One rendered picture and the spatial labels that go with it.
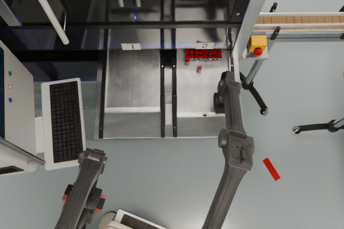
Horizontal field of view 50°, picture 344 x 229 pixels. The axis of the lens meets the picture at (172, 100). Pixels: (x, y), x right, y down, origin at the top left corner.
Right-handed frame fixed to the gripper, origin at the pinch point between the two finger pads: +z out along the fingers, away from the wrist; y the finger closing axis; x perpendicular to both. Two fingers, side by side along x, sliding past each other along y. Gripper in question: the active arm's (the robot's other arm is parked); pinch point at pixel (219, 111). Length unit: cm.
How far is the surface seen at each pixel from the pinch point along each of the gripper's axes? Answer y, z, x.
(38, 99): 34, 57, 108
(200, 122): -4.7, 3.0, 8.7
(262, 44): 26.2, -16.0, -19.6
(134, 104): 4.5, 1.5, 39.8
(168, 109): 2.0, 1.9, 24.0
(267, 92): 53, 85, -49
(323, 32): 39, -8, -53
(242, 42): 26.2, -17.6, -10.1
